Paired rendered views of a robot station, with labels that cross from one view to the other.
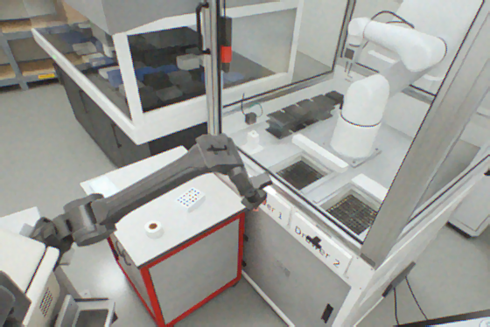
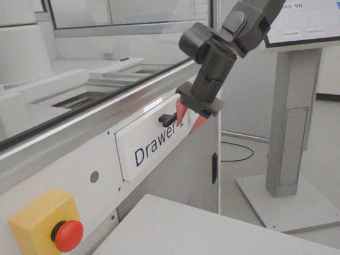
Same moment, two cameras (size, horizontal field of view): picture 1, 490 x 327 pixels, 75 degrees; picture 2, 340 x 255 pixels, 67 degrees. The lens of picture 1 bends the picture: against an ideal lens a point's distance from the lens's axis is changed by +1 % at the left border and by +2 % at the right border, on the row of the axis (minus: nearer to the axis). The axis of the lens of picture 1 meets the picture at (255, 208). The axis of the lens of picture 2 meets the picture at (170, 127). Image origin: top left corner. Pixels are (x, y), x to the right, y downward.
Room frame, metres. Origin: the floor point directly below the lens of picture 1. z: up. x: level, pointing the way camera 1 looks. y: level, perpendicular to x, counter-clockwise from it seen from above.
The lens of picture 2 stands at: (1.17, 0.51, 1.13)
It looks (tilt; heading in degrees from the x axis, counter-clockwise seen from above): 24 degrees down; 254
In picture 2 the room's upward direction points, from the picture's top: 5 degrees counter-clockwise
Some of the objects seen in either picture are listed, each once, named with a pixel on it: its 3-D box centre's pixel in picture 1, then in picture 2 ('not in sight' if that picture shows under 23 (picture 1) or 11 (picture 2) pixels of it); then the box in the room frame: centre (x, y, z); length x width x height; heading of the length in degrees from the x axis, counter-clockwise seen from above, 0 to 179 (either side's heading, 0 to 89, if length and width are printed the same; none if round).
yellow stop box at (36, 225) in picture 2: not in sight; (50, 226); (1.26, 0.20, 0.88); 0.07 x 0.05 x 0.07; 44
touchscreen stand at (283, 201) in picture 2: not in sight; (294, 126); (0.17, -0.51, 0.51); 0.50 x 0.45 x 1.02; 80
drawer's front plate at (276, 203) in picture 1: (266, 198); (158, 129); (1.04, -0.04, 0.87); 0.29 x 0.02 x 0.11; 44
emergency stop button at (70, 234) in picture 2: not in sight; (67, 234); (1.24, 0.22, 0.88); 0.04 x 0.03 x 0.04; 44
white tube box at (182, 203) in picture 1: (190, 199); not in sight; (1.08, 0.32, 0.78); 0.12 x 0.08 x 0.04; 149
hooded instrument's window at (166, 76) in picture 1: (146, 19); not in sight; (2.50, 0.90, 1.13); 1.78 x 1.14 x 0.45; 44
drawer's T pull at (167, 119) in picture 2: not in sight; (167, 118); (1.02, -0.02, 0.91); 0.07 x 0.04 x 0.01; 44
